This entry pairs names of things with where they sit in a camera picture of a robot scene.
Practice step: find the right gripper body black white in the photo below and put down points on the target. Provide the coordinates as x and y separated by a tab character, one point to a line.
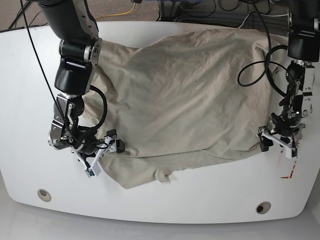
90	158

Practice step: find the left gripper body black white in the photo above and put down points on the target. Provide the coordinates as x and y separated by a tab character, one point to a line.
274	131

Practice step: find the beige grey t-shirt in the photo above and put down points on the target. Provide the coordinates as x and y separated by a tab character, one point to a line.
187	101

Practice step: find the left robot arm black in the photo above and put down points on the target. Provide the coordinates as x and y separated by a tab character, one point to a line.
304	50

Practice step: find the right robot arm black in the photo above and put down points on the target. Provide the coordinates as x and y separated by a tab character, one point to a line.
79	49

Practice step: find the red tape rectangle marking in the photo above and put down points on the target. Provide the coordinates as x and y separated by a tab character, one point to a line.
287	165

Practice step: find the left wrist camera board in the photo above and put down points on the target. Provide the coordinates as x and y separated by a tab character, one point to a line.
292	152

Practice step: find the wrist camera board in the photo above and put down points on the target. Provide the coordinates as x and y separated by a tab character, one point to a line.
292	152
93	171

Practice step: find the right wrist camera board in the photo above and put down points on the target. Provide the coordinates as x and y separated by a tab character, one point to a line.
93	171

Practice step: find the right table cable grommet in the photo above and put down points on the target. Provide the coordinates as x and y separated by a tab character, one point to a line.
263	207

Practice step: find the table cable grommet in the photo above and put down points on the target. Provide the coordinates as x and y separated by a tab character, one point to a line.
44	195
263	207

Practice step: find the left table cable grommet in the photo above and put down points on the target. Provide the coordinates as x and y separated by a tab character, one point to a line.
44	195

